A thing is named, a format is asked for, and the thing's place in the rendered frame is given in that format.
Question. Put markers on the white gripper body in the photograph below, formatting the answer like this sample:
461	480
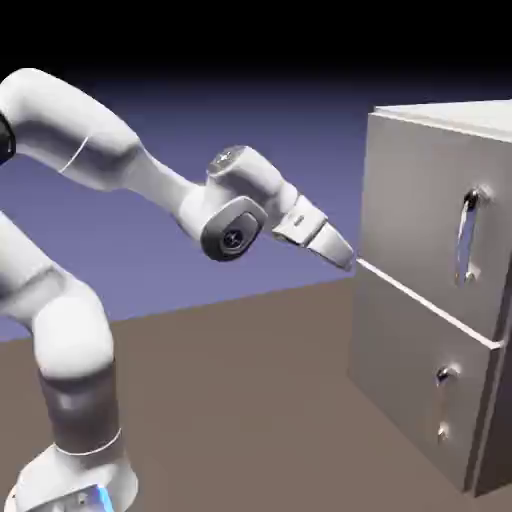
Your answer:
331	244

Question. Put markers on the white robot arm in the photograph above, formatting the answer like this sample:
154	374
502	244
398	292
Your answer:
92	148

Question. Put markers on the large grey cabinet door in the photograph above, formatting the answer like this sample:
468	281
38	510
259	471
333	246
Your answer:
408	224

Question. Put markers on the grey cabinet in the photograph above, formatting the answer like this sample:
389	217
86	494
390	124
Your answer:
424	280

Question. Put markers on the small grey cabinet door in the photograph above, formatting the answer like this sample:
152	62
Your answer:
400	360

